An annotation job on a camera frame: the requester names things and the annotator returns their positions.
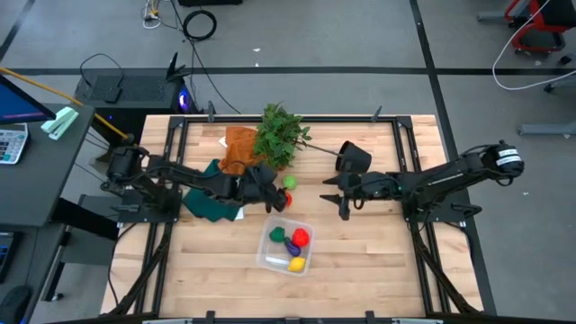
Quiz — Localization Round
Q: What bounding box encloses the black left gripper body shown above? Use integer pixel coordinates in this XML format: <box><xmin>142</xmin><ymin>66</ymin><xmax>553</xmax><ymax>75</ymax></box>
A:
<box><xmin>238</xmin><ymin>164</ymin><xmax>289</xmax><ymax>213</ymax></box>

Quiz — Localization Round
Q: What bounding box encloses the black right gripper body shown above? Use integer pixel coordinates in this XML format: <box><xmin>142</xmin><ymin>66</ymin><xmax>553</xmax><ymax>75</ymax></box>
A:
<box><xmin>337</xmin><ymin>170</ymin><xmax>377</xmax><ymax>221</ymax></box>

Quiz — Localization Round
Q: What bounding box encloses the coiled black cable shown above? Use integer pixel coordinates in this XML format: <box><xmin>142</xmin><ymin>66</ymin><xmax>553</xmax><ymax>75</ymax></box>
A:
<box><xmin>182</xmin><ymin>9</ymin><xmax>218</xmax><ymax>42</ymax></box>

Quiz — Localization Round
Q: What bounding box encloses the small black box with cable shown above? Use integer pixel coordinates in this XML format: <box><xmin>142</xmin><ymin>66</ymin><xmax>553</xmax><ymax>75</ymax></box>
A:
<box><xmin>79</xmin><ymin>52</ymin><xmax>125</xmax><ymax>104</ymax></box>

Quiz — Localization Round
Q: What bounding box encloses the long black floor cable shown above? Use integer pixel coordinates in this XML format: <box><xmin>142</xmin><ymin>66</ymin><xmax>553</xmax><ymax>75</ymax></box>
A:
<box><xmin>170</xmin><ymin>0</ymin><xmax>242</xmax><ymax>116</ymax></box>

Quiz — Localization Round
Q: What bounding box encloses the orange cloth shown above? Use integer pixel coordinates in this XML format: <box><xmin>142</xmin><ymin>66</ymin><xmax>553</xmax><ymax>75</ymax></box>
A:
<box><xmin>219</xmin><ymin>126</ymin><xmax>266</xmax><ymax>176</ymax></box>

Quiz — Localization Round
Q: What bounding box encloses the black wifi antenna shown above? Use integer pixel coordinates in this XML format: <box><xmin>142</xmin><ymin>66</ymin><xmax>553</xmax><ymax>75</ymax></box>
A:
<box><xmin>165</xmin><ymin>51</ymin><xmax>193</xmax><ymax>82</ymax></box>

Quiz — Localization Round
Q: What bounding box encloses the white cable bundle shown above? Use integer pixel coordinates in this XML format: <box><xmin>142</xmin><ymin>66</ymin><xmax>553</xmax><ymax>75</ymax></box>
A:
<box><xmin>142</xmin><ymin>0</ymin><xmax>164</xmax><ymax>31</ymax></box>

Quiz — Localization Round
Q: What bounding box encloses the mint green stapler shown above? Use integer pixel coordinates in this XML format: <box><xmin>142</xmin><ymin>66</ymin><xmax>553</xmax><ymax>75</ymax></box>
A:
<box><xmin>40</xmin><ymin>106</ymin><xmax>80</xmax><ymax>141</ymax></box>

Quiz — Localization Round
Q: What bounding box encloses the dark green cloth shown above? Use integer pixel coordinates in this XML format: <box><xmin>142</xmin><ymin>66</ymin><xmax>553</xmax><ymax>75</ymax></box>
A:
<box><xmin>182</xmin><ymin>158</ymin><xmax>244</xmax><ymax>223</ymax></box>

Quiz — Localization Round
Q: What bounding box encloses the grey calculator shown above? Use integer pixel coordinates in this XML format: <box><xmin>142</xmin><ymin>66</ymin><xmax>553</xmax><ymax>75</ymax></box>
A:
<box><xmin>0</xmin><ymin>122</ymin><xmax>29</xmax><ymax>166</ymax></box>

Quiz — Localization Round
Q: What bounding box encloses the black computer mouse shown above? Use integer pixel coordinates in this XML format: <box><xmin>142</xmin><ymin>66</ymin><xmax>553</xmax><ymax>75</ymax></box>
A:
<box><xmin>0</xmin><ymin>285</ymin><xmax>32</xmax><ymax>324</ymax></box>

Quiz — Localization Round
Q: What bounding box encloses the red toy bell pepper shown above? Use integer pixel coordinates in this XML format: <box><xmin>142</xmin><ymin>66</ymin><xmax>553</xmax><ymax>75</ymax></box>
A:
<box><xmin>291</xmin><ymin>227</ymin><xmax>311</xmax><ymax>248</ymax></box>

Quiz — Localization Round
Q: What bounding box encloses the red and black chair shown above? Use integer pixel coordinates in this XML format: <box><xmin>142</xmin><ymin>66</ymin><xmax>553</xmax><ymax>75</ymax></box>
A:
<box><xmin>503</xmin><ymin>0</ymin><xmax>576</xmax><ymax>56</ymax></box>

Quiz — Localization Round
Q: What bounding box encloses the black keyboard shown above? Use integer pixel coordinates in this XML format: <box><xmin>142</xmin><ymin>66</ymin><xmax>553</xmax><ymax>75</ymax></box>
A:
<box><xmin>0</xmin><ymin>231</ymin><xmax>17</xmax><ymax>284</ymax></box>

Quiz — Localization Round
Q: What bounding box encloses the black metal table frame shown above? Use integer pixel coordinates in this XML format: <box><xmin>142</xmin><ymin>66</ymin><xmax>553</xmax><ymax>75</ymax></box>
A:
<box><xmin>107</xmin><ymin>114</ymin><xmax>485</xmax><ymax>319</ymax></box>

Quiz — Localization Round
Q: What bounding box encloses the black computer tower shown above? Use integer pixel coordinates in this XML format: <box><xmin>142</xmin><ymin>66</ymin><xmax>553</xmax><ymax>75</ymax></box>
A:
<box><xmin>73</xmin><ymin>67</ymin><xmax>202</xmax><ymax>141</ymax></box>

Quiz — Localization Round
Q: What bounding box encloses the computer monitor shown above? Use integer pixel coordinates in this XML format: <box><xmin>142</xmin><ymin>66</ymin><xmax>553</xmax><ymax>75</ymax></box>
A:
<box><xmin>0</xmin><ymin>74</ymin><xmax>58</xmax><ymax>126</ymax></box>

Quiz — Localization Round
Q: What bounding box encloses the clear plastic tupperware box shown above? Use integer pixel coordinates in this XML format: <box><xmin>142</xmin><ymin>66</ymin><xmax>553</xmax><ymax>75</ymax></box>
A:
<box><xmin>255</xmin><ymin>215</ymin><xmax>316</xmax><ymax>277</ymax></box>

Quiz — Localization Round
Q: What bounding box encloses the purple toy eggplant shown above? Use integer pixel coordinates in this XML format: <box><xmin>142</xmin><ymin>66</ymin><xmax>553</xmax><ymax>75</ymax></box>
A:
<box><xmin>283</xmin><ymin>237</ymin><xmax>302</xmax><ymax>258</ymax></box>

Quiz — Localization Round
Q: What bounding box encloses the dark grey desk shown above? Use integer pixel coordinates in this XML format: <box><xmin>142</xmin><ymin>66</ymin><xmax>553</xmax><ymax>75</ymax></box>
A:
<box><xmin>0</xmin><ymin>103</ymin><xmax>95</xmax><ymax>229</ymax></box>

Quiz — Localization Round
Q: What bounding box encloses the fake plant in black pot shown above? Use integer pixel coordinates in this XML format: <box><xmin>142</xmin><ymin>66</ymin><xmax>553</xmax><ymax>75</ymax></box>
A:
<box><xmin>254</xmin><ymin>102</ymin><xmax>374</xmax><ymax>175</ymax></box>

